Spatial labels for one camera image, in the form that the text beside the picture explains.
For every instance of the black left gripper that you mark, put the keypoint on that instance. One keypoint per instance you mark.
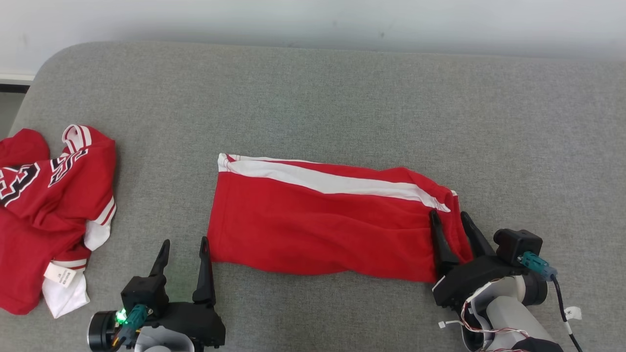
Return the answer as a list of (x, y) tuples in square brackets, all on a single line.
[(200, 322)]

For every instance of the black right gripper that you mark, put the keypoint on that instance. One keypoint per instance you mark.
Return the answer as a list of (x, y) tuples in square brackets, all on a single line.
[(469, 281)]

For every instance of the red shorts white stripe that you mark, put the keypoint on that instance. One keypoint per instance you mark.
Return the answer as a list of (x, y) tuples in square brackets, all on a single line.
[(318, 230)]

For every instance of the red jersey white sleeves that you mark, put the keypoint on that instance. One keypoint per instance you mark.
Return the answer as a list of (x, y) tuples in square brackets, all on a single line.
[(49, 210)]

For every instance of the white skirting board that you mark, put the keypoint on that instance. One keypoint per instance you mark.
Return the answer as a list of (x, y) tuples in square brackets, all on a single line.
[(14, 78)]

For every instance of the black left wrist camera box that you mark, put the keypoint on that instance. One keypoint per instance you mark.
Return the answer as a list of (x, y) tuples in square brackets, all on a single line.
[(144, 293)]

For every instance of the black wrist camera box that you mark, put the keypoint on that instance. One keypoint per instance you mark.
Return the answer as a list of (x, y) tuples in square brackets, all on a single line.
[(518, 244), (144, 293)]

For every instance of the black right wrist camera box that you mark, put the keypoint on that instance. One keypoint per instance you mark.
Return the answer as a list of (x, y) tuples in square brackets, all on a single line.
[(518, 244)]

